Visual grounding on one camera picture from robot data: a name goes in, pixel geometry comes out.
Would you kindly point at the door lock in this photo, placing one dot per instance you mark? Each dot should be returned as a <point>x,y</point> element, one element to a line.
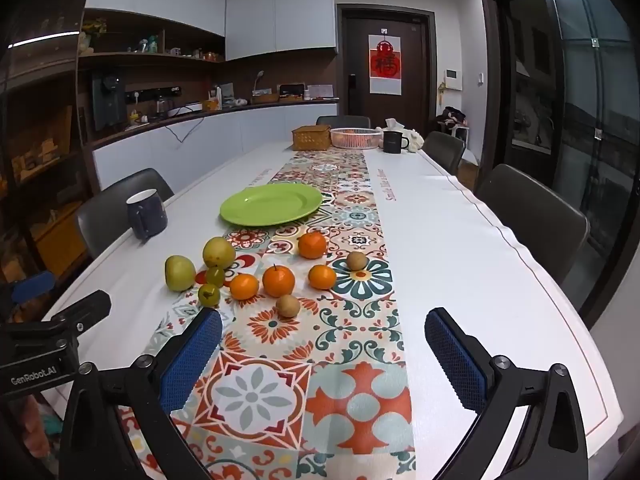
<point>352,82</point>

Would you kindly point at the dark blue mug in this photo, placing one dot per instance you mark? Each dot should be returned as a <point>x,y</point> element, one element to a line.
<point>146,213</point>

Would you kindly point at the brown kiwi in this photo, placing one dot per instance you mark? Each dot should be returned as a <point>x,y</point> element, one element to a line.
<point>288,305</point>
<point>357,260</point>

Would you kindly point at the black mug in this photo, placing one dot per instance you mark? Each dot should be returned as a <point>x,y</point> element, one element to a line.
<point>394,142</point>

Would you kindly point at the small green citrus fruit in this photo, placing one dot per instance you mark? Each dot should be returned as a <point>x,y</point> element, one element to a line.
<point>209,294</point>
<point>215,276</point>

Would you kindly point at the green plate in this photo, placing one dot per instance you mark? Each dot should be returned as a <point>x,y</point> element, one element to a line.
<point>272,205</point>

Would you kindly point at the yellow pear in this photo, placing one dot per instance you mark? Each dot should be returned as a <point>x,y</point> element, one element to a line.
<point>218,251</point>

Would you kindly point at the black water dispenser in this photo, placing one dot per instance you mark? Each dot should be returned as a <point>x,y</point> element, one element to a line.
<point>106,100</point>

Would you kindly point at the white wall cabinet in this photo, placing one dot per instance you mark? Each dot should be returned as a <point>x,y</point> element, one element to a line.
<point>250,10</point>

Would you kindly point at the wooden wall shelf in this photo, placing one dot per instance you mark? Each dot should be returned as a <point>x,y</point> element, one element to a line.
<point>150,56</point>

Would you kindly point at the glass sliding door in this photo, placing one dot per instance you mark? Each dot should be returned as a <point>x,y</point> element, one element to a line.
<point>575,110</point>

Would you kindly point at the white cloth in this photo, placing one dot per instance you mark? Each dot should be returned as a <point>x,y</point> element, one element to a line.
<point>416,139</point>

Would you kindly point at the dark grey chair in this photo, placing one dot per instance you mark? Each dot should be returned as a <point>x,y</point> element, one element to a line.
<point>117,200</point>
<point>343,121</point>
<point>442,150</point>
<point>535,225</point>

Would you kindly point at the pink plastic basket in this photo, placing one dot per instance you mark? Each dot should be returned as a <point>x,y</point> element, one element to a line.
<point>355,139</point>

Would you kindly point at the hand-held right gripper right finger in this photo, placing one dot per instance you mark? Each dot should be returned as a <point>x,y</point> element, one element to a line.
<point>457,365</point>

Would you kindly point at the yellow flowers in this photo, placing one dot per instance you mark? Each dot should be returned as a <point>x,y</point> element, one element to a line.
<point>95,27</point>

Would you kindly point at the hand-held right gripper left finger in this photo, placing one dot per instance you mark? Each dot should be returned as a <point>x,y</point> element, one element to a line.
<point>192,360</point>

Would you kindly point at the dark brown door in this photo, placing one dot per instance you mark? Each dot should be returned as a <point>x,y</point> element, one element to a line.
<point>415,75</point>

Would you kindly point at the woven wicker basket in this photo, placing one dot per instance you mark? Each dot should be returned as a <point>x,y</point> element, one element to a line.
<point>311,138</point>

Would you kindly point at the stool with clothes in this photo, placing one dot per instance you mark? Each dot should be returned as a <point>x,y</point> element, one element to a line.
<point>452,120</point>

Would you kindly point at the large orange with stem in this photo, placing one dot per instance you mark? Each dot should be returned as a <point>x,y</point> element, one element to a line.
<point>278,280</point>

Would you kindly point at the patterned table runner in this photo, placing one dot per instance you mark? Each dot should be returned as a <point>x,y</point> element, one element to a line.
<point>350,210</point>

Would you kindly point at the white intercom panel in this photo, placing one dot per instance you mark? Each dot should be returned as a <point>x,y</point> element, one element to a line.
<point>453,79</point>

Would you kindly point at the green apple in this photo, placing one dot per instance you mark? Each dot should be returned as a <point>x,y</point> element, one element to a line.
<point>179,273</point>

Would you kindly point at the white gooseneck lamp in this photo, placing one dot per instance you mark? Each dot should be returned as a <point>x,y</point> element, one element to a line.
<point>258,79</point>

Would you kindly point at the white counter cabinet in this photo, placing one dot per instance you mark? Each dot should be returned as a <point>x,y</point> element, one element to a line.
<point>225,135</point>

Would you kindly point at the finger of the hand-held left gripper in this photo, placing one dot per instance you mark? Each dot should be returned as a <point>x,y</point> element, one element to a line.
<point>32,286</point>
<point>82,309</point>

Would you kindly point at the black box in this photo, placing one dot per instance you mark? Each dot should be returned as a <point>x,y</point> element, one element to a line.
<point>292,91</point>

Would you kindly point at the red wall calendar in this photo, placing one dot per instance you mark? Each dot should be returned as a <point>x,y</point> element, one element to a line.
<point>386,62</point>

